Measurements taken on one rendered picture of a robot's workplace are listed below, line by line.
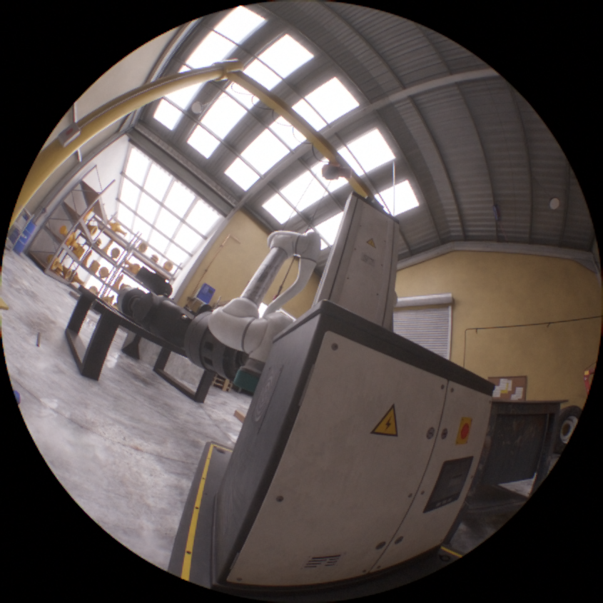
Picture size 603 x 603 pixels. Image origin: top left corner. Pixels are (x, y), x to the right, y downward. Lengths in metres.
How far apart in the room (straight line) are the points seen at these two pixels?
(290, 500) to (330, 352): 0.19
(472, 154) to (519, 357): 5.51
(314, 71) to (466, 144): 4.34
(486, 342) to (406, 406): 6.26
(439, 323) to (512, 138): 5.86
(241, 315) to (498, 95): 6.56
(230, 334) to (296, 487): 0.68
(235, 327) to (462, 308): 6.67
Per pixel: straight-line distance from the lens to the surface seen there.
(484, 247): 8.19
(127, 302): 3.75
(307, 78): 6.42
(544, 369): 6.75
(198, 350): 1.78
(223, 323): 0.86
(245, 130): 6.93
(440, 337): 6.62
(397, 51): 6.27
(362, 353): 0.27
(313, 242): 1.16
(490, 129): 6.55
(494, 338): 6.62
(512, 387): 6.36
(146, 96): 2.84
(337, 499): 0.31
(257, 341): 0.78
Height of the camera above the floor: 0.73
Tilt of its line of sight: 24 degrees up
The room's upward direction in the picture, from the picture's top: 20 degrees clockwise
